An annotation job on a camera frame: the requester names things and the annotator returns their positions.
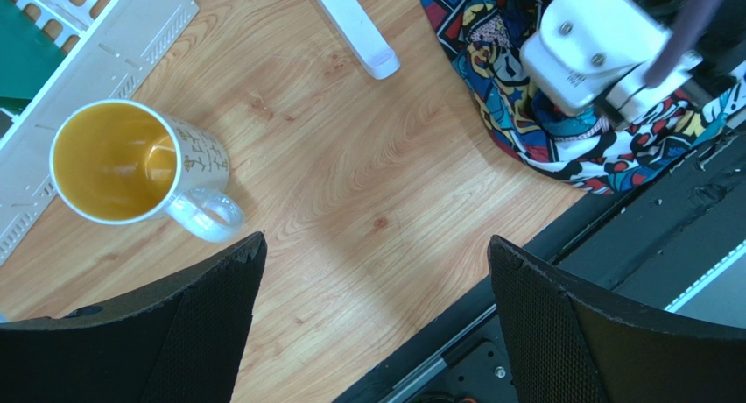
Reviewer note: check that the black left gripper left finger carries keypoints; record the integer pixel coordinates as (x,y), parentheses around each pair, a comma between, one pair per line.
(177,339)

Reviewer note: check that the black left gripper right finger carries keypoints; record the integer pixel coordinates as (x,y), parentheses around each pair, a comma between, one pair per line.
(569,340)

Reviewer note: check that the comic print shorts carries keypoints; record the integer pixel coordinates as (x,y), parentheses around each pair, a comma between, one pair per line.
(482,39)

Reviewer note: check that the white mug yellow inside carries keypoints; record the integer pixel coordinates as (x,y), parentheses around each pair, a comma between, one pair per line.
(118,162)

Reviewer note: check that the white plastic file organizer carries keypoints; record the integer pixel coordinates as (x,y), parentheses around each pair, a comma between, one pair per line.
(117,43)

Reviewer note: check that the green plastic board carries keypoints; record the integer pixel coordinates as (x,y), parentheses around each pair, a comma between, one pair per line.
(28,58)

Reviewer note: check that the white metal clothes rack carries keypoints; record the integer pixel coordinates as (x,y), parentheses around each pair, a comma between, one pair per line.
(366,42)

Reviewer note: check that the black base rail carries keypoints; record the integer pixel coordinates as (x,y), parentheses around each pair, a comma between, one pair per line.
(677,243)

